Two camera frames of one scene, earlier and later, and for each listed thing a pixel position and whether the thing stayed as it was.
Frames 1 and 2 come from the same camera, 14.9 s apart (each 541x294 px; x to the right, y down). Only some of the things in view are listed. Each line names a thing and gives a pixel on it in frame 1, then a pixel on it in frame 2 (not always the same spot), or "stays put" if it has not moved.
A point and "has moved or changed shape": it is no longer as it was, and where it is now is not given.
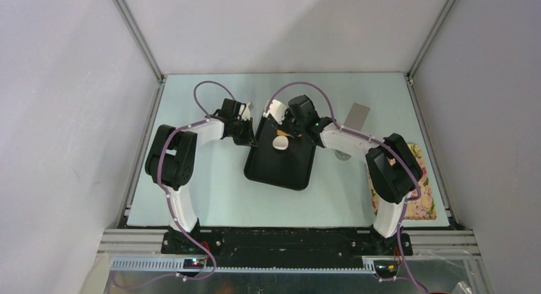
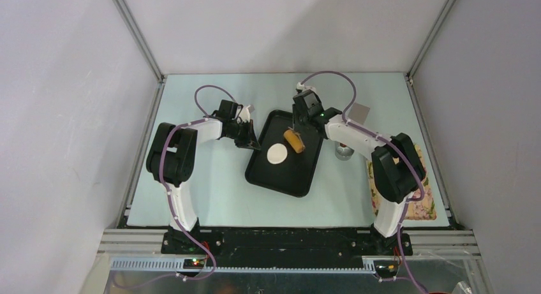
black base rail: [284, 247] stays put
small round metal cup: [342, 155] stays put
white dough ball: [281, 143] → [277, 154]
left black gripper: [249, 139] stays put
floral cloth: [423, 209] stays put
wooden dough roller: [280, 132] → [295, 139]
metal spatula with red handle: [356, 117] stays put
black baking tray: [291, 168] has moved or changed shape
